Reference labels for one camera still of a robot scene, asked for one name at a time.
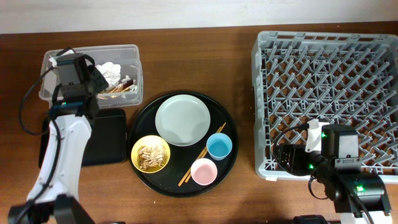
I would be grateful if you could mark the gold foil wrapper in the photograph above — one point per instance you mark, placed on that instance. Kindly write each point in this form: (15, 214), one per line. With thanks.
(124, 86)

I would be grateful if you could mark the yellow bowl with food scraps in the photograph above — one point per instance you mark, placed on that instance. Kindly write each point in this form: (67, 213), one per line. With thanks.
(150, 154)

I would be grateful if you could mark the grey ceramic plate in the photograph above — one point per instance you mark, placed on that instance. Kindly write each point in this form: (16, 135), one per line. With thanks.
(182, 120)

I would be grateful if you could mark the white napkin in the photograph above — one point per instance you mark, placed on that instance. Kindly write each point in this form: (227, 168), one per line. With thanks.
(115, 73)

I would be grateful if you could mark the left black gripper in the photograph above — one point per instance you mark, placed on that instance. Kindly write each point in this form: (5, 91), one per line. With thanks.
(101, 80)

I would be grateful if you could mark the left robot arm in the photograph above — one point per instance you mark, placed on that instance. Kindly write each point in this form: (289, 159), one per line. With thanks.
(55, 192)

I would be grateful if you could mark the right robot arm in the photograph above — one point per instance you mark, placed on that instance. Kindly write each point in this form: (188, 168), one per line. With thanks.
(330, 156)

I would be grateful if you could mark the pink plastic cup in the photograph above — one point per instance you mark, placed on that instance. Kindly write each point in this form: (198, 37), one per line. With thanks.
(204, 171)

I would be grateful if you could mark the clear plastic bin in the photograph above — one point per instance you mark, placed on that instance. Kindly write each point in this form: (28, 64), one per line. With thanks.
(127, 56)

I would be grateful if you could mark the blue plastic cup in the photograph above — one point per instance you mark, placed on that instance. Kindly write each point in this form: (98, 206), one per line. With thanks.
(219, 146)

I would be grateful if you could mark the grey dishwasher rack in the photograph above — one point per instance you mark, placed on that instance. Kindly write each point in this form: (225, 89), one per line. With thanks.
(342, 78)

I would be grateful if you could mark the black rectangular tray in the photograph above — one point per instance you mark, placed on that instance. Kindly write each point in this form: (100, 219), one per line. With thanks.
(107, 143)

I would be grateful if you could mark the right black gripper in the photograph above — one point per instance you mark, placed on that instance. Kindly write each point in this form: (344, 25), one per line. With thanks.
(298, 150)

